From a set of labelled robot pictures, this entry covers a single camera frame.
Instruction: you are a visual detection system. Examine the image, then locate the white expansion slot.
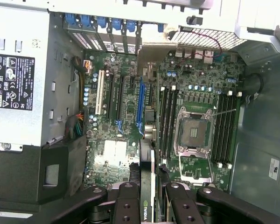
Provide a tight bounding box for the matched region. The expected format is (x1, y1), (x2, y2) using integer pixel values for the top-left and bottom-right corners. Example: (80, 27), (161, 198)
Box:
(95, 70), (105, 115)

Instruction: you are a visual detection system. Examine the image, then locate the silver chipset heatsink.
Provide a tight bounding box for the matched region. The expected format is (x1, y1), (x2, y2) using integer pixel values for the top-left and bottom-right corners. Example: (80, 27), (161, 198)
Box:
(104, 140), (128, 168)

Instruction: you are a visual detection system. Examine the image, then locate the black plastic air shroud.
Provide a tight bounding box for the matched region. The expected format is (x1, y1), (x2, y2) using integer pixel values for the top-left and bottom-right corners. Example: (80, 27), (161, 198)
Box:
(0, 135), (88, 206)

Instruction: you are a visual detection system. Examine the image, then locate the RAM slot with white clips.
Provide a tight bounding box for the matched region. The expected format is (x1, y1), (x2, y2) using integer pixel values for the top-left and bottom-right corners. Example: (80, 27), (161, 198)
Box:
(226, 91), (243, 170)
(216, 90), (233, 169)
(171, 84), (178, 161)
(160, 86), (168, 165)

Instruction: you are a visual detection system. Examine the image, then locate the multicolour wire bundle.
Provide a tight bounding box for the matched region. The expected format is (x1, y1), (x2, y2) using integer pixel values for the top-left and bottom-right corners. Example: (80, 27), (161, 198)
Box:
(65, 112), (84, 140)

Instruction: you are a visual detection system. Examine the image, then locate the green Dell motherboard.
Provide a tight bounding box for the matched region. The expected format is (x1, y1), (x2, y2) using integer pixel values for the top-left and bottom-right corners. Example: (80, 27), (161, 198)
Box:
(83, 50), (245, 194)

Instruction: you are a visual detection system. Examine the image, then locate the thin red fan wire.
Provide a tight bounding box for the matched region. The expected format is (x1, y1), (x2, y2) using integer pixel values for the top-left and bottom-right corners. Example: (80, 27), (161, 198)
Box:
(191, 31), (222, 56)

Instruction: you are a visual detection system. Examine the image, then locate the CPU socket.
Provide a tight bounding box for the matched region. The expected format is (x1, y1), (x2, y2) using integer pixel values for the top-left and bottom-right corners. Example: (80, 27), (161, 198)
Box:
(175, 106), (215, 156)

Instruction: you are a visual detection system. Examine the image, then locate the black cable loop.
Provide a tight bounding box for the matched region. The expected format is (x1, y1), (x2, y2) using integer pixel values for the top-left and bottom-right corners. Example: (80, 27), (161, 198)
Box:
(244, 73), (264, 94)

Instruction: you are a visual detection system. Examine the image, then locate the yellow black power wire bundle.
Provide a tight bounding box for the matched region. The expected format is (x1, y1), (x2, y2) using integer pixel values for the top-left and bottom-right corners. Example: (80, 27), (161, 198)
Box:
(71, 56), (93, 110)

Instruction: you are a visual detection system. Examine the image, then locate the blue expansion slot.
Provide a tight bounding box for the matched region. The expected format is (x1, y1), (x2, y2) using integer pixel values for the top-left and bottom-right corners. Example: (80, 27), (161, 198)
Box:
(135, 77), (146, 124)

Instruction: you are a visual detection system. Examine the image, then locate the grey open PC case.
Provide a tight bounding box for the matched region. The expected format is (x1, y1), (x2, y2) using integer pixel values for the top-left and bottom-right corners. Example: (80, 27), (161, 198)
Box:
(0, 0), (280, 224)

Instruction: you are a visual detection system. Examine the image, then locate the silver socket cover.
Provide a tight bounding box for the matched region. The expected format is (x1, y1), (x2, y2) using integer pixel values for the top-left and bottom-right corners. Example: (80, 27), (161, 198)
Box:
(178, 154), (213, 184)

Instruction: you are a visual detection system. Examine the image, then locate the thin metal locking lever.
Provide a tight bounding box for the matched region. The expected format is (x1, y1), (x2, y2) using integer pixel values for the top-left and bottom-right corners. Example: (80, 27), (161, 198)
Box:
(211, 108), (237, 117)

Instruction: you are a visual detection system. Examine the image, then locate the grey power supply unit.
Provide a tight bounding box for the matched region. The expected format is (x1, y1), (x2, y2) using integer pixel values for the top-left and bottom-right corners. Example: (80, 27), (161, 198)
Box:
(0, 4), (49, 147)

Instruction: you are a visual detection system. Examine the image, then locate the long black expansion slot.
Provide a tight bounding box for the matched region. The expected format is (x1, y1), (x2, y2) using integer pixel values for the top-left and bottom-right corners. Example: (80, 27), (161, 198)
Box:
(148, 83), (156, 107)
(118, 76), (125, 119)
(108, 71), (115, 119)

